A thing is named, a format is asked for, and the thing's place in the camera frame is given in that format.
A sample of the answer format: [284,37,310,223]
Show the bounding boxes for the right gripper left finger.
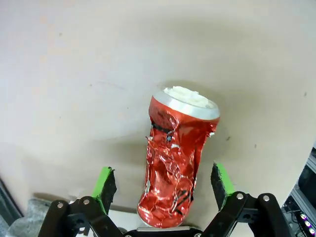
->
[37,166,124,237]

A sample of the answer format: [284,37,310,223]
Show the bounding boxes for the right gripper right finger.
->
[200,161,297,237]

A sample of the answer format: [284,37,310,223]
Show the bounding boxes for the grey fabric basket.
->
[6,196,58,237]

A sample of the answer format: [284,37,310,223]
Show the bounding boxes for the crushed red drink can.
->
[137,85,221,229]

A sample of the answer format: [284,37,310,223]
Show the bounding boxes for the black computer case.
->
[281,147,316,237]

